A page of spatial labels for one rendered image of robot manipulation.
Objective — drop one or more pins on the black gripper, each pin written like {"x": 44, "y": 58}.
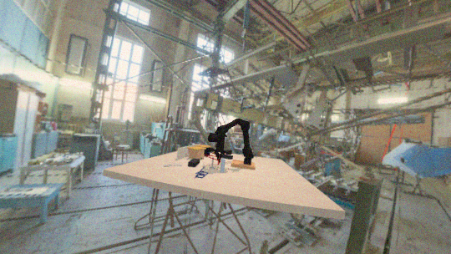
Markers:
{"x": 219, "y": 148}

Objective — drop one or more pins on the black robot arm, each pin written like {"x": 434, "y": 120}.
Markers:
{"x": 220, "y": 134}

